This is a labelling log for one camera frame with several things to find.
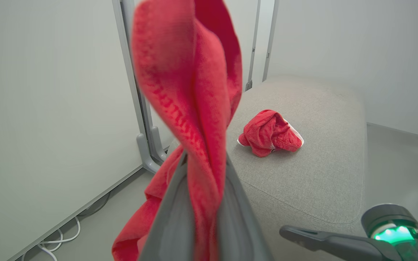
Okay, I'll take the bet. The red jersey with printed logo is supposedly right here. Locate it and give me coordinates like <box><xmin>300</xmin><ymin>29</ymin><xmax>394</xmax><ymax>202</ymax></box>
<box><xmin>112</xmin><ymin>0</ymin><xmax>243</xmax><ymax>261</ymax></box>

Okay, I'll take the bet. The red jersey with white collar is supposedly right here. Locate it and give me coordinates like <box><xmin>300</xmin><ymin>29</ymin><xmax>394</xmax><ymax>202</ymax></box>
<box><xmin>237</xmin><ymin>109</ymin><xmax>304</xmax><ymax>158</ymax></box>

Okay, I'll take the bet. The black floor cable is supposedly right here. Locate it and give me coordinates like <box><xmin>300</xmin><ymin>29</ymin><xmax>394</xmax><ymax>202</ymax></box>
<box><xmin>77</xmin><ymin>192</ymin><xmax>111</xmax><ymax>218</ymax></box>

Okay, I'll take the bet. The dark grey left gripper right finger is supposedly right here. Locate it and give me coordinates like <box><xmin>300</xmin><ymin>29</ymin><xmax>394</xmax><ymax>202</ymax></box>
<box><xmin>216</xmin><ymin>154</ymin><xmax>273</xmax><ymax>261</ymax></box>

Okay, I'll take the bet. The grey partition foot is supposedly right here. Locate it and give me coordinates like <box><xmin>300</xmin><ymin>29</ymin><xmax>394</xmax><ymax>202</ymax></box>
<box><xmin>150</xmin><ymin>125</ymin><xmax>168</xmax><ymax>162</ymax></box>
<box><xmin>136</xmin><ymin>133</ymin><xmax>160</xmax><ymax>174</ymax></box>

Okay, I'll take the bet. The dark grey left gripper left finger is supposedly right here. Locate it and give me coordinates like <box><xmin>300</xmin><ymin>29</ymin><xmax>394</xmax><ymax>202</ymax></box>
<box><xmin>138</xmin><ymin>150</ymin><xmax>195</xmax><ymax>261</ymax></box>

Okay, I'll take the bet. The looped white cable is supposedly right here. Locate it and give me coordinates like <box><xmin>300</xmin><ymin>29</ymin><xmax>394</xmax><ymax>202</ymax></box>
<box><xmin>22</xmin><ymin>216</ymin><xmax>81</xmax><ymax>261</ymax></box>

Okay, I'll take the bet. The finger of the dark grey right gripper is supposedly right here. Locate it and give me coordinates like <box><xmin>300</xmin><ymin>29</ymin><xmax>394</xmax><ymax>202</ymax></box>
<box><xmin>279</xmin><ymin>225</ymin><xmax>402</xmax><ymax>261</ymax></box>

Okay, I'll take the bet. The grey fabric sofa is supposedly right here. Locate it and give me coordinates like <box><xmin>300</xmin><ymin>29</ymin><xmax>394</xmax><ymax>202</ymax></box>
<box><xmin>225</xmin><ymin>75</ymin><xmax>368</xmax><ymax>261</ymax></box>

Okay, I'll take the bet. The wide white partition panel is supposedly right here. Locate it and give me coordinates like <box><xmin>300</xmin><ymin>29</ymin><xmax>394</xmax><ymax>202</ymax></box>
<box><xmin>0</xmin><ymin>0</ymin><xmax>148</xmax><ymax>261</ymax></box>

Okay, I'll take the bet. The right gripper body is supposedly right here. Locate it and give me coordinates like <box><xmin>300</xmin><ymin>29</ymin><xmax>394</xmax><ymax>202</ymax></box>
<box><xmin>361</xmin><ymin>204</ymin><xmax>418</xmax><ymax>261</ymax></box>

